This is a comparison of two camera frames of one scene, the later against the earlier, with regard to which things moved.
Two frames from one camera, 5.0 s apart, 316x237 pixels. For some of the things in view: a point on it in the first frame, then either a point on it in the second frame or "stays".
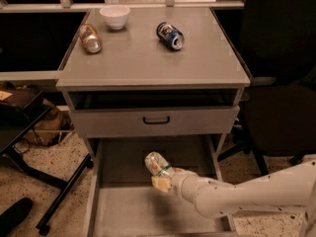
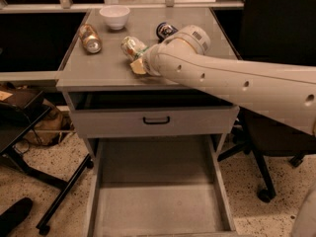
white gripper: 178,182 → 148,62
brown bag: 52,119 stays
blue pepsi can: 171,36 stays
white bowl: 116,16 stays
